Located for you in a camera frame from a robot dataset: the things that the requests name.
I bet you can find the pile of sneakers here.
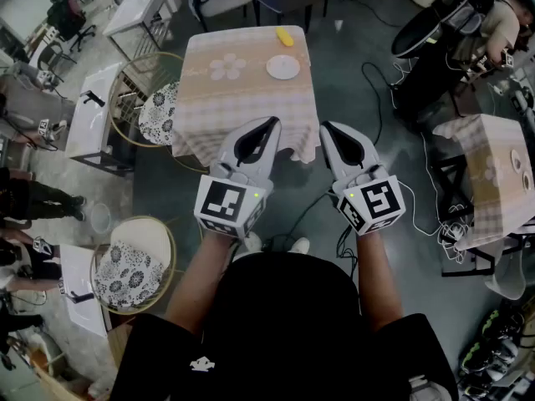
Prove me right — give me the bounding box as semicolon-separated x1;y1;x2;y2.
457;307;530;398

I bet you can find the person's black shirt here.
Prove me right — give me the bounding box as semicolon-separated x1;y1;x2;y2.
109;251;460;401

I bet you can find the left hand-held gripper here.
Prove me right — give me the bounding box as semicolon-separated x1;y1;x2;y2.
194;116;283;240

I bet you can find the wooden crate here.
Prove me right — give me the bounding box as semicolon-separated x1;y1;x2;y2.
24;327;118;401

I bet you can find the black metal table frame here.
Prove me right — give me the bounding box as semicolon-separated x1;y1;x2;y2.
434;155;522;278

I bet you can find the checked floral tablecloth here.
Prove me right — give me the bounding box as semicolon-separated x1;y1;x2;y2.
432;114;535;253
171;25;318;165

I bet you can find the floral seat cushion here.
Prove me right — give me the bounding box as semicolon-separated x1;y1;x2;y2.
138;80;181;147
93;240;165;309

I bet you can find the white plastic chair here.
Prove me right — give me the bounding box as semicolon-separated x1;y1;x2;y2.
484;248;528;302

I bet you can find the person's left forearm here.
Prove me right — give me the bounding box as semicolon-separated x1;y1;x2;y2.
165;231;242;337

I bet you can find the white round plate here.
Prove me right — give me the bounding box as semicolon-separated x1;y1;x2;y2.
266;54;301;80

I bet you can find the yellow banana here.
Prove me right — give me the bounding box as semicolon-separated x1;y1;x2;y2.
274;25;295;48

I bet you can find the clear plastic basin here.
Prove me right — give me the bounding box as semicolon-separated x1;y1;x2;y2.
89;202;113;235

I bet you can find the white floor cable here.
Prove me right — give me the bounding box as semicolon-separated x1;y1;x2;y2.
388;56;476;266

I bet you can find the person's white shoe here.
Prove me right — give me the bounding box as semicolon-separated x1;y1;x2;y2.
289;236;311;256
243;231;263;253

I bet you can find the black mesh office chair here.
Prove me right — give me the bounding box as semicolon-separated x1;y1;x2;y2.
390;0;497;59

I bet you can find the person's right forearm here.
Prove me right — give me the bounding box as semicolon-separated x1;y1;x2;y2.
354;222;407;334

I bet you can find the black floor cable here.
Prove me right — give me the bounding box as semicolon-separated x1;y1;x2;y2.
360;61;385;146

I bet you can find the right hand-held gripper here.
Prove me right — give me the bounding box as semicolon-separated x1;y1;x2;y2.
319;121;406;236

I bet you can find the beige padded chair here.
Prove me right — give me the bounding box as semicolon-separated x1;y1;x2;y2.
186;0;256;33

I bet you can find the black armchair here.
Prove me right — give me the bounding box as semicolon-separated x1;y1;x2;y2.
36;39;79;84

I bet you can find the gold wire round chair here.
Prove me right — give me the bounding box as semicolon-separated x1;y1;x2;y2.
89;215;179;317
107;51;210;175

